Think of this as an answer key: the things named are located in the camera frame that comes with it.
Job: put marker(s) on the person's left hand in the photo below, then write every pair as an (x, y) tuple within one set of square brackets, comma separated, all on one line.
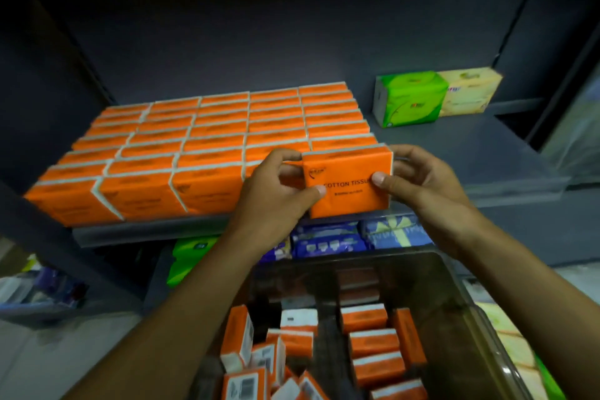
[(262, 207)]

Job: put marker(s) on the person's right hand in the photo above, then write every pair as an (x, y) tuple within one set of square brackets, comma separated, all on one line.
[(436, 198)]

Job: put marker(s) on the person's left thumb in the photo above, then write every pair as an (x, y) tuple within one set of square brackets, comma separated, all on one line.
[(304, 198)]

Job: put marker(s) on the person's right thumb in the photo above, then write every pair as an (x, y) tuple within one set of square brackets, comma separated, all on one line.
[(393, 185)]

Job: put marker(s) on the orange tissue packet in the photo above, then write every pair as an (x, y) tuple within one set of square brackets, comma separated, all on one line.
[(347, 179)]

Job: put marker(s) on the person's left forearm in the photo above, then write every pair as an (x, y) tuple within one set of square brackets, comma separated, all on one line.
[(183, 320)]

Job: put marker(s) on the person's right forearm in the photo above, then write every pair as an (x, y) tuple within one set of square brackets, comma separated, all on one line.
[(529, 301)]

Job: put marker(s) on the blue wrapped pack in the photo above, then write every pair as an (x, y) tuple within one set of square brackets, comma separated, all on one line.
[(328, 240), (398, 233)]

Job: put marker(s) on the grey metal shelf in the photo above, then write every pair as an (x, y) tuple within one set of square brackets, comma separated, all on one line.
[(468, 151)]

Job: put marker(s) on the green tissue pack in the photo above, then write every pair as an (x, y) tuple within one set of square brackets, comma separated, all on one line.
[(410, 97)]

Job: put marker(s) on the clear plastic bin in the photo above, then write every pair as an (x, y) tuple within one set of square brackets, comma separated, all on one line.
[(440, 287)]

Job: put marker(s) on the green wrapped pack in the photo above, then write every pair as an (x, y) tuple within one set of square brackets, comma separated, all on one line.
[(194, 247), (178, 273)]

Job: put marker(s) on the cream tissue pack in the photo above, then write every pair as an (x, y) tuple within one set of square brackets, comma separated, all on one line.
[(468, 90)]

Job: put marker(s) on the rows of orange tissue packs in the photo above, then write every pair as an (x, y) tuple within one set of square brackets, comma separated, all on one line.
[(187, 146)]

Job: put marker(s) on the pile of orange tissue packs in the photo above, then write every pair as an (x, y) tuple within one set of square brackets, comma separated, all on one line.
[(372, 343)]

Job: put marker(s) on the stack of cream packs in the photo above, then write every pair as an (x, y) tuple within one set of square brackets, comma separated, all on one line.
[(513, 338)]

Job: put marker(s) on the green plastic pack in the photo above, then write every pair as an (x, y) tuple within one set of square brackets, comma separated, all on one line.
[(551, 383)]

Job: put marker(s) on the blue plastic wrapped goods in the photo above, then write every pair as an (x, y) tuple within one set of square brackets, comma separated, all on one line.
[(47, 287)]

